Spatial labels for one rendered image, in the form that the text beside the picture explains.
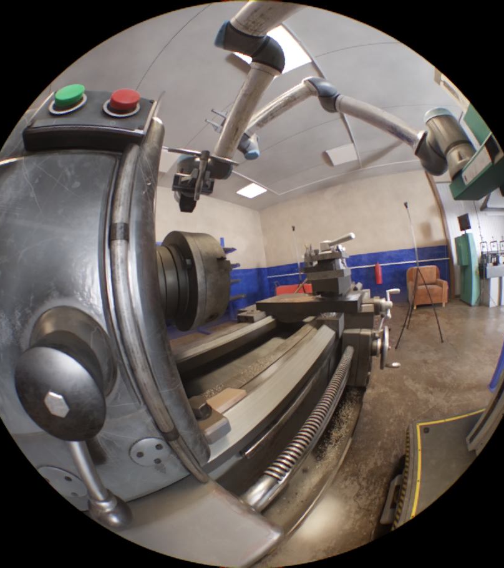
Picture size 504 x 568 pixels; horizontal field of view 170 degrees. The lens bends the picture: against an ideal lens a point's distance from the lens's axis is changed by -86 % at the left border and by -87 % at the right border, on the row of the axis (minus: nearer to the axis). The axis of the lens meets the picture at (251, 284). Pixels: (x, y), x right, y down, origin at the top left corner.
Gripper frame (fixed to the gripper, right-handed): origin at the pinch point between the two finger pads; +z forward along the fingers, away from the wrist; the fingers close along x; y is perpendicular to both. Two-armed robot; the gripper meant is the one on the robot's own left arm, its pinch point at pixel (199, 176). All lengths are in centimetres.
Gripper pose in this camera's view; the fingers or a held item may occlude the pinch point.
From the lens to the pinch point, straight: 48.3
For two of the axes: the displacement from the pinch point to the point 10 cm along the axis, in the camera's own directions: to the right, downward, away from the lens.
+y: 1.5, -9.5, -2.9
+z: 4.9, 3.3, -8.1
